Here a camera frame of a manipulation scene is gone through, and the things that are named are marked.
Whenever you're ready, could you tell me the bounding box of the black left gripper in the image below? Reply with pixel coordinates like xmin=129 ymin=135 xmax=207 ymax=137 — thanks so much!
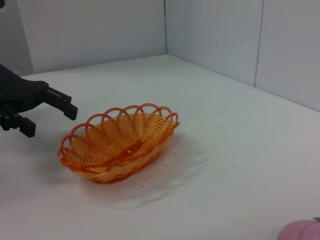
xmin=0 ymin=63 xmax=79 ymax=139

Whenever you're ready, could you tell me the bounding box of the orange woven plastic basket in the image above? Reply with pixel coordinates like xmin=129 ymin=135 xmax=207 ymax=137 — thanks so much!
xmin=57 ymin=102 xmax=181 ymax=185

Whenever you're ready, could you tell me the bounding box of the pink peach with green leaf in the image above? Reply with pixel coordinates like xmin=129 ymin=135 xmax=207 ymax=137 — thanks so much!
xmin=276 ymin=216 xmax=320 ymax=240

